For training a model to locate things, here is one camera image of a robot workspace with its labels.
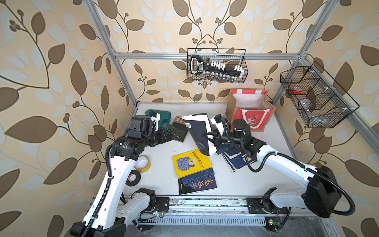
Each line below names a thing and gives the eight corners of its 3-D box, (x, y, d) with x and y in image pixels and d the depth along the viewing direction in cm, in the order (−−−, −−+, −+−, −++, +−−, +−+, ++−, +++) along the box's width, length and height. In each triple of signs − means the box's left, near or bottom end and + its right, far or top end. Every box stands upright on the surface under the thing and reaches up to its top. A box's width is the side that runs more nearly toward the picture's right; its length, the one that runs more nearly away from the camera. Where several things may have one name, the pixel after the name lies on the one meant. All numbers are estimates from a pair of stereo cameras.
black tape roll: (126, 186, 83) (125, 185, 81) (130, 171, 88) (129, 170, 87) (138, 186, 83) (137, 185, 81) (141, 171, 88) (140, 170, 87)
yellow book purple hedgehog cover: (178, 180, 84) (177, 178, 81) (172, 158, 93) (172, 156, 90) (212, 169, 88) (212, 166, 85) (204, 149, 97) (204, 146, 94)
